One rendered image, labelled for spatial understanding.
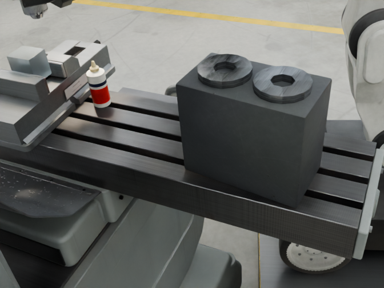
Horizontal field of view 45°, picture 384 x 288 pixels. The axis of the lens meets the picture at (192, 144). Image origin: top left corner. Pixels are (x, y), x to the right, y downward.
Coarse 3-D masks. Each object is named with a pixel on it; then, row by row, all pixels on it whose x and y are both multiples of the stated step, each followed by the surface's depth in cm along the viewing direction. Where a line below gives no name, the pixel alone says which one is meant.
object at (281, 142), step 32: (224, 64) 76; (256, 64) 77; (192, 96) 74; (224, 96) 70; (256, 96) 69; (288, 96) 66; (320, 96) 68; (192, 128) 78; (224, 128) 74; (256, 128) 70; (288, 128) 67; (320, 128) 74; (192, 160) 83; (224, 160) 78; (256, 160) 74; (288, 160) 70; (320, 160) 82; (256, 192) 79; (288, 192) 75
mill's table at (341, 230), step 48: (48, 144) 95; (96, 144) 94; (144, 144) 92; (336, 144) 88; (144, 192) 90; (192, 192) 84; (240, 192) 80; (336, 192) 78; (288, 240) 81; (336, 240) 76
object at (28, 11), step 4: (20, 0) 85; (44, 4) 87; (24, 8) 86; (28, 8) 86; (32, 8) 86; (36, 8) 86; (40, 8) 86; (44, 8) 87; (24, 12) 87; (28, 12) 86; (32, 12) 86; (36, 12) 86; (40, 12) 87; (44, 12) 87
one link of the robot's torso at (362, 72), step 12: (372, 24) 104; (360, 36) 106; (372, 36) 104; (348, 48) 122; (360, 48) 107; (372, 48) 106; (348, 60) 124; (360, 60) 109; (372, 60) 108; (348, 72) 126; (360, 72) 111; (372, 72) 109; (360, 84) 113; (372, 84) 113; (360, 96) 118; (372, 96) 118; (360, 108) 122; (372, 108) 122; (372, 120) 124; (372, 132) 126
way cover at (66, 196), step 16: (0, 176) 98; (16, 176) 98; (32, 176) 98; (48, 176) 98; (0, 192) 91; (16, 192) 92; (64, 192) 93; (80, 192) 93; (96, 192) 93; (16, 208) 80; (32, 208) 83; (48, 208) 87; (64, 208) 88; (80, 208) 88
